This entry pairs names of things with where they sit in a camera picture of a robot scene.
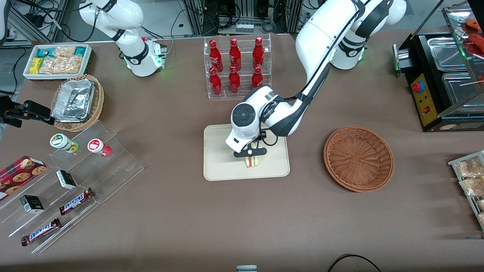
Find white snack bin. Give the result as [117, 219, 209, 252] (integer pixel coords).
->
[23, 44, 93, 81]

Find small tan wicker basket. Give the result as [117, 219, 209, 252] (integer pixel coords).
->
[51, 74, 105, 132]

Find red label cup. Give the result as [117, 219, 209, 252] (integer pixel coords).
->
[88, 139, 112, 158]

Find snickers bar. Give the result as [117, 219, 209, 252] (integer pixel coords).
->
[59, 188, 95, 215]
[21, 218, 61, 246]

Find beige plastic tray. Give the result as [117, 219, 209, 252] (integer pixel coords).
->
[203, 121, 290, 181]

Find red cola bottle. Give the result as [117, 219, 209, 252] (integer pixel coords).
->
[209, 40, 223, 72]
[253, 37, 265, 70]
[251, 66, 264, 90]
[228, 66, 241, 94]
[209, 67, 223, 96]
[229, 38, 242, 71]

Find green label cup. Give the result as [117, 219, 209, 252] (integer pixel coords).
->
[50, 133, 79, 153]

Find clear acrylic stepped display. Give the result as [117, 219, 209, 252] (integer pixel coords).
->
[0, 120, 145, 254]

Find large brown wicker basket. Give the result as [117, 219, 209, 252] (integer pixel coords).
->
[323, 126, 394, 193]

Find small clear cracker bag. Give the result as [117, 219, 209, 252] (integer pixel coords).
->
[52, 46, 76, 58]

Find small black box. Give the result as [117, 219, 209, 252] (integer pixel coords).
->
[20, 195, 45, 214]
[56, 170, 78, 190]

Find large clear cracker bag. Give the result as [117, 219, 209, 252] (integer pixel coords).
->
[39, 56, 83, 74]

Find black food warmer cabinet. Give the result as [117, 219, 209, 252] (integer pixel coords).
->
[392, 6, 484, 132]

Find stacked foil trays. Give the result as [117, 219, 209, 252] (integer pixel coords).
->
[51, 79, 95, 122]

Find black looped floor cable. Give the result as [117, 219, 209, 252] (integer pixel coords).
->
[327, 254, 382, 272]

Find black parked gripper body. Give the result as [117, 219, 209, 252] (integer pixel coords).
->
[0, 107, 22, 128]

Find red cookie box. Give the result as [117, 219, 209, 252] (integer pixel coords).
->
[0, 156, 47, 201]

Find clear acrylic bottle rack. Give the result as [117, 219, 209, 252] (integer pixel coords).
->
[203, 34, 272, 100]

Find tray of packaged snacks right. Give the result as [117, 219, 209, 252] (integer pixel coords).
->
[448, 150, 484, 232]

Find steel pan with rim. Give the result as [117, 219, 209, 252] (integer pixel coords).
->
[442, 72, 484, 114]
[427, 36, 471, 71]

